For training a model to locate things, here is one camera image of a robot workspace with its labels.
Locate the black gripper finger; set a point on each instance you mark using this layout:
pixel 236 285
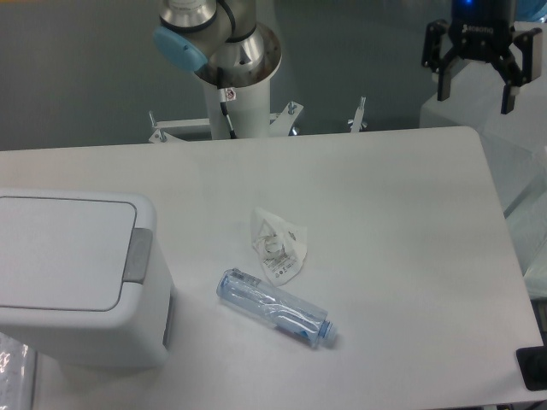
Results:
pixel 517 58
pixel 441 66

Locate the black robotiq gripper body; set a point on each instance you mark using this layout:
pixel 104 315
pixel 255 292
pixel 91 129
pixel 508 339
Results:
pixel 481 31

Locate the white plastic trash can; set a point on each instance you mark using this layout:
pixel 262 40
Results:
pixel 133 333

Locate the white trash can lid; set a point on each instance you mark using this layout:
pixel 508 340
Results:
pixel 63 254

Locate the metal table clamp screw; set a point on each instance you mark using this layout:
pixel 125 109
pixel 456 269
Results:
pixel 357 123

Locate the crumpled white paper wrapper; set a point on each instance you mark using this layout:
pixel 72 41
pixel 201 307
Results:
pixel 281 246

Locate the clear crushed plastic bottle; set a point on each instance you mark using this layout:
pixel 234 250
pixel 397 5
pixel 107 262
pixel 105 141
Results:
pixel 277 308

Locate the black device at table edge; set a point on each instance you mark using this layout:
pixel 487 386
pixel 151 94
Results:
pixel 532 363

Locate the clear plastic sheet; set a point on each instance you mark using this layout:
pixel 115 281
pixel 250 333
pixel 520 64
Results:
pixel 18 367

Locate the white metal mounting bracket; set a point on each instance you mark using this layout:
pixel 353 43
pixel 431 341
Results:
pixel 281 124

